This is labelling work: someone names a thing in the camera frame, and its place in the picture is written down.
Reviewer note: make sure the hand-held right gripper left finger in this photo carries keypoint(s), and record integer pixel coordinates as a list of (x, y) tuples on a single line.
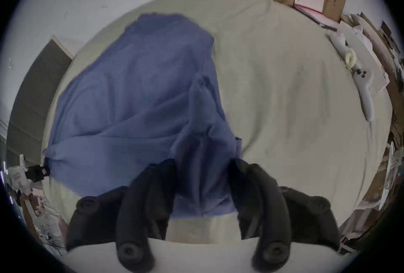
[(142, 202)]

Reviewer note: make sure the pink paper sheet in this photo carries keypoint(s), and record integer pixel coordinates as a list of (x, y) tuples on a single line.
[(318, 17)]

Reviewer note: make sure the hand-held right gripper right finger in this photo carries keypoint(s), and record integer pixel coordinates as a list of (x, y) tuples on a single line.
[(268, 208)]

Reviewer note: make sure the blue shirt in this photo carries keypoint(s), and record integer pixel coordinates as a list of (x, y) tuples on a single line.
[(135, 101)]

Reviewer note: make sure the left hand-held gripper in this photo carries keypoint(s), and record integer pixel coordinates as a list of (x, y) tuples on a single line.
[(19, 175)]

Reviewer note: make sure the grey-brown wooden panel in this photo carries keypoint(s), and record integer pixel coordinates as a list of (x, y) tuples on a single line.
[(38, 98)]

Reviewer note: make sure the person's left hand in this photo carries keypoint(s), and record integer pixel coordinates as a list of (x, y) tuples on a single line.
[(30, 211)]

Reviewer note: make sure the pile of flattened cartons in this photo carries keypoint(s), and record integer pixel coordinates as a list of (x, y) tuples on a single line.
[(393, 75)]

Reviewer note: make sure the white hand controller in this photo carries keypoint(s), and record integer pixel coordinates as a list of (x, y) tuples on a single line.
[(364, 91), (338, 41)]

